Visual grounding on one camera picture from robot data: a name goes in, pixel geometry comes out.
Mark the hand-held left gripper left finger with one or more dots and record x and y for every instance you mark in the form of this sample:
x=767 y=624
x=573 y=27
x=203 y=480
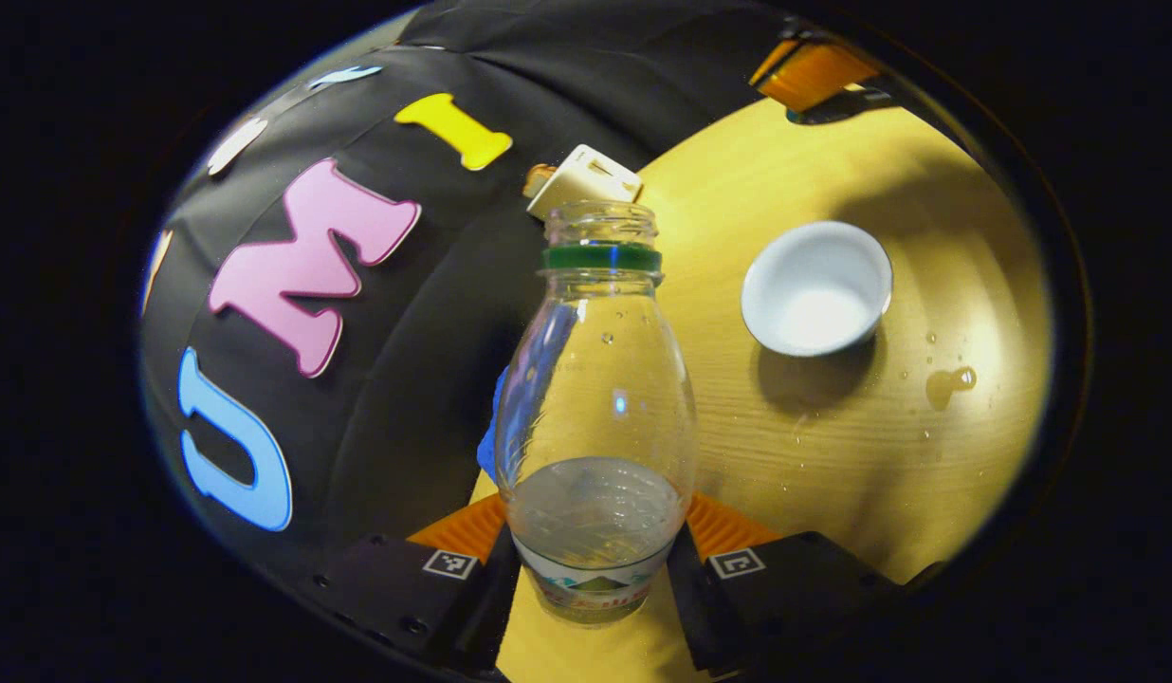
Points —
x=387 y=588

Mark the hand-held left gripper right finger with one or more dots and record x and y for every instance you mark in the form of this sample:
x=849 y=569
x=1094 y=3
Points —
x=700 y=607

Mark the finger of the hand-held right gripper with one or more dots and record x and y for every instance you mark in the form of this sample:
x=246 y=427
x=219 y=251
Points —
x=809 y=76

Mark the white teacup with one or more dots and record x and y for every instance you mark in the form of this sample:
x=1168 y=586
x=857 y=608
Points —
x=814 y=294

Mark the clear plastic water bottle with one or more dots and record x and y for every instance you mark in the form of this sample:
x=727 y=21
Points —
x=595 y=379

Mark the blue towel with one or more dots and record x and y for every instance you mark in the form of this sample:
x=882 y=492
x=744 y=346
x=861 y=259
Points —
x=488 y=446

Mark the white toaster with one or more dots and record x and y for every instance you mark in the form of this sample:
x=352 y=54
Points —
x=586 y=180

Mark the toast slice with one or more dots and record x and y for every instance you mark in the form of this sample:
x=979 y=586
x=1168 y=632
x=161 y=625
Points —
x=537 y=178

